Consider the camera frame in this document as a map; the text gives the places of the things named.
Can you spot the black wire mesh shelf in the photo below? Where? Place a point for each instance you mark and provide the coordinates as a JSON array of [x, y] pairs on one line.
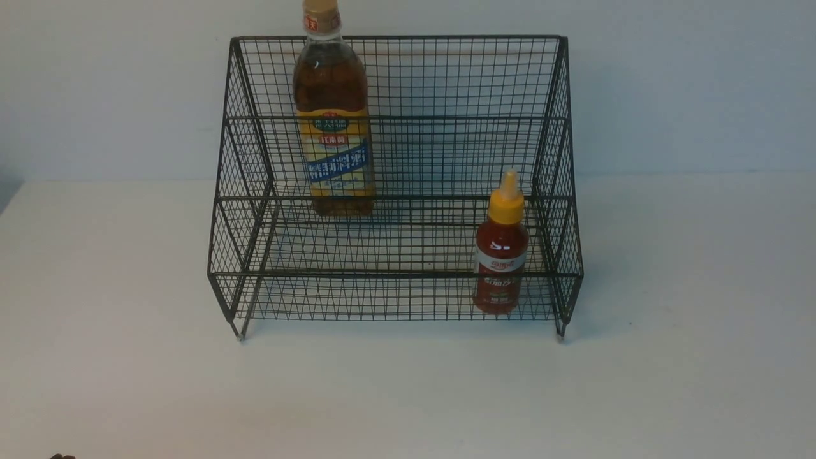
[[448, 115]]

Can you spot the red ketchup bottle yellow cap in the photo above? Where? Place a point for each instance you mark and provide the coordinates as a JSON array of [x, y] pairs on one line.
[[501, 246]]

